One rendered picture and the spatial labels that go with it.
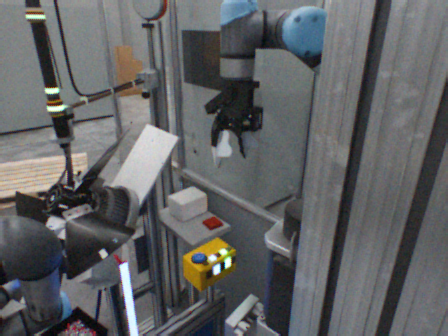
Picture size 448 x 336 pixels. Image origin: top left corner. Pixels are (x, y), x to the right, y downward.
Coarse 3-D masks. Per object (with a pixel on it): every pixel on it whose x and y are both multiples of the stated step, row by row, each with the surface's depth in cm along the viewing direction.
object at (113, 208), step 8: (96, 192) 127; (104, 192) 125; (112, 192) 126; (120, 192) 129; (104, 200) 123; (112, 200) 123; (120, 200) 126; (128, 200) 130; (104, 208) 122; (112, 208) 122; (120, 208) 125; (128, 208) 126; (112, 216) 120; (120, 216) 124
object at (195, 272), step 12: (216, 240) 116; (192, 252) 110; (204, 252) 110; (216, 252) 110; (228, 252) 110; (192, 264) 104; (216, 264) 106; (192, 276) 106; (204, 276) 104; (216, 276) 108; (204, 288) 106
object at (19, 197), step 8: (16, 192) 135; (16, 200) 135; (24, 200) 130; (32, 200) 127; (40, 200) 124; (16, 208) 135; (24, 208) 131; (32, 208) 128; (40, 208) 126; (24, 216) 133; (32, 216) 130; (40, 216) 128; (48, 216) 126
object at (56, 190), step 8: (56, 184) 115; (64, 184) 115; (48, 192) 117; (56, 192) 114; (64, 192) 112; (72, 192) 115; (80, 192) 118; (88, 192) 122; (48, 200) 115; (56, 200) 112; (64, 200) 111; (72, 200) 114; (80, 200) 116; (88, 200) 119; (48, 208) 114; (56, 208) 110; (64, 208) 112; (72, 208) 114; (56, 216) 113
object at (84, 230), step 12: (84, 216) 109; (96, 216) 109; (72, 228) 104; (84, 228) 104; (96, 228) 104; (108, 228) 104; (120, 228) 103; (132, 228) 102; (72, 240) 101; (84, 240) 100; (96, 240) 99; (108, 240) 99; (120, 240) 98; (72, 252) 97; (84, 252) 97; (96, 252) 96; (108, 252) 95; (72, 264) 95; (84, 264) 94; (96, 264) 93; (72, 276) 92
